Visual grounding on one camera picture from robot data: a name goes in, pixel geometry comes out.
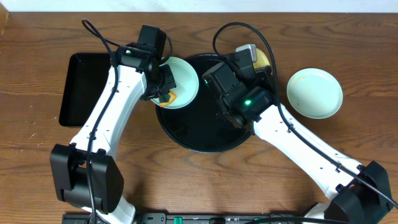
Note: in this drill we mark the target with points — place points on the rectangular black tray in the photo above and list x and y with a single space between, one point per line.
86 78

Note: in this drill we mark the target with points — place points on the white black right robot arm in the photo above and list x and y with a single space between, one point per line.
356 193

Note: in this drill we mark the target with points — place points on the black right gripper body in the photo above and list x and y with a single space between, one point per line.
265 79

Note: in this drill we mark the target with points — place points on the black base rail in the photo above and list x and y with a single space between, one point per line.
162 218

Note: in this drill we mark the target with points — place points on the yellow plate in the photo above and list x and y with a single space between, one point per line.
262 60

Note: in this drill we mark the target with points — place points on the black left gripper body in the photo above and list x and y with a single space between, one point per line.
162 84

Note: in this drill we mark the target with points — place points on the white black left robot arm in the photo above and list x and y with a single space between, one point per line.
84 172

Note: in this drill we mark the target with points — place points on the round black tray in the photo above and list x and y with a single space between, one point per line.
221 115

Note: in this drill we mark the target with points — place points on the orange green scrubbing sponge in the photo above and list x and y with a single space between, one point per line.
167 99

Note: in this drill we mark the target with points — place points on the mint plate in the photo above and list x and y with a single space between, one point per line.
314 93
187 84

